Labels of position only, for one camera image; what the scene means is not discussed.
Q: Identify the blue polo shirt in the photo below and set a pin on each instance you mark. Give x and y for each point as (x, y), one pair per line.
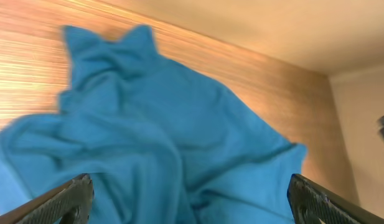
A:
(161, 142)

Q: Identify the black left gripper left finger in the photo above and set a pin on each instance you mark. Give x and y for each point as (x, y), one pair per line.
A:
(69, 203)

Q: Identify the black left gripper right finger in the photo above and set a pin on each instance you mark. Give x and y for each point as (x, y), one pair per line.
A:
(313, 204)

